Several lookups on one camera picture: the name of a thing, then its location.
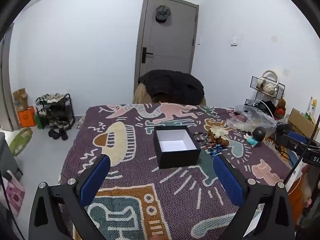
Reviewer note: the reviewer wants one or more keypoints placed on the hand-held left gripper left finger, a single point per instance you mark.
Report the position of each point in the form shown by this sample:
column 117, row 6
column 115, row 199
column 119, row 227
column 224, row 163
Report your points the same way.
column 96, row 180

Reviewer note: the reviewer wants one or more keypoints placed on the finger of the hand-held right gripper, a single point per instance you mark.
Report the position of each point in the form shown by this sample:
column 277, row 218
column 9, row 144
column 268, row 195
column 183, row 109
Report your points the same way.
column 297, row 136
column 291, row 145

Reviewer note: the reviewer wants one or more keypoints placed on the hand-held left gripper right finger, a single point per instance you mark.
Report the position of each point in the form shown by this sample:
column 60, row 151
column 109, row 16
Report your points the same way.
column 228, row 180

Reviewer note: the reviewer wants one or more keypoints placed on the black gift box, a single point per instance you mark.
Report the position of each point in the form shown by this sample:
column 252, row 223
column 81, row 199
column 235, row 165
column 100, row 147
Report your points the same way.
column 175, row 158

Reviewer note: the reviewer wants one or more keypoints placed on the brown cardboard box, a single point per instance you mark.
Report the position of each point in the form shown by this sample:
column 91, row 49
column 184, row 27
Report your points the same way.
column 298, row 120

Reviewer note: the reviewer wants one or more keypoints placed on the red plush toy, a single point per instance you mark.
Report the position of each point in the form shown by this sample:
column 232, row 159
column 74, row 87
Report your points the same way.
column 281, row 106

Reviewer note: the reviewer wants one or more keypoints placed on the black-haired doll figure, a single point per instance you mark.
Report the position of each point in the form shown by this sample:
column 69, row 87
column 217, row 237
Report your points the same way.
column 258, row 133

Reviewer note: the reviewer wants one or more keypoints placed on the printed woven blanket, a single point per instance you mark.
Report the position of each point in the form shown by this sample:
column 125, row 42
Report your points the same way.
column 140, row 180

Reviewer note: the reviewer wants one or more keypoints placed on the orange chair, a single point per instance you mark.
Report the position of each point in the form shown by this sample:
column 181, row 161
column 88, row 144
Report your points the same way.
column 296, row 197

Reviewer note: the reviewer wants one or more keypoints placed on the clear plastic bag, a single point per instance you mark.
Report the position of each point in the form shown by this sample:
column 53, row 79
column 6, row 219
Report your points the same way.
column 250, row 120

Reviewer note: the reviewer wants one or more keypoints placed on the white handbag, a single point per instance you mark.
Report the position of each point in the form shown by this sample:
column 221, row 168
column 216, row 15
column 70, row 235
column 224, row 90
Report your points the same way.
column 268, row 87

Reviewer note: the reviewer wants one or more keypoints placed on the black slippers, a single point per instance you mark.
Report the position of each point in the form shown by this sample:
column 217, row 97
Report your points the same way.
column 56, row 133

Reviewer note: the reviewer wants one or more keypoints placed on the black shoe rack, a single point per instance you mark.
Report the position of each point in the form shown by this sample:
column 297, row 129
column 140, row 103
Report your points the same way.
column 53, row 112

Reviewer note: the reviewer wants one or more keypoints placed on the pink printed mat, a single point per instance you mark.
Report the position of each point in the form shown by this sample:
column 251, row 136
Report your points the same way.
column 15, row 195

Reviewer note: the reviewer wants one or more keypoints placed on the green floor mat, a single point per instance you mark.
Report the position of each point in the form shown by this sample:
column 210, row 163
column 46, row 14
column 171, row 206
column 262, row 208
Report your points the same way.
column 20, row 141

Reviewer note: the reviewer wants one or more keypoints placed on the grey cabinet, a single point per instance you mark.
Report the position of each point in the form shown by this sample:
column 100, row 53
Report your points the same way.
column 7, row 155

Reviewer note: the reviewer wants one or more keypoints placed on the orange box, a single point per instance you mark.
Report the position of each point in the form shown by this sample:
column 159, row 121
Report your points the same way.
column 26, row 117

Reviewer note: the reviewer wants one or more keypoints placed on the open cardboard box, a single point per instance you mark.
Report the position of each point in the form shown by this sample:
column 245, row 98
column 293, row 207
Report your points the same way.
column 20, row 100

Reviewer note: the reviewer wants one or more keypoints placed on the black jacket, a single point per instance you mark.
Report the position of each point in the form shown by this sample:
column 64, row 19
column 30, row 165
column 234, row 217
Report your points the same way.
column 172, row 82

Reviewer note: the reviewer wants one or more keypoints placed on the grey wardrobe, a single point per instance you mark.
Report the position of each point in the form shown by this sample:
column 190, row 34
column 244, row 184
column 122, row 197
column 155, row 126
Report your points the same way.
column 6, row 85

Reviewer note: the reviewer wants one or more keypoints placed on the grey door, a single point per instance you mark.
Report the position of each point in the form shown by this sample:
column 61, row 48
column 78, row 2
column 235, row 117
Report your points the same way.
column 170, row 45

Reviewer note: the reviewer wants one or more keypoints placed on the grey cap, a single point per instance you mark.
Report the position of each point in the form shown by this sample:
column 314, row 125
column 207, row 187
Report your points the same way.
column 163, row 13

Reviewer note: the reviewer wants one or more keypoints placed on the white light switch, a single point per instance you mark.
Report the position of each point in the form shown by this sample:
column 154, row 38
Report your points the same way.
column 234, row 41

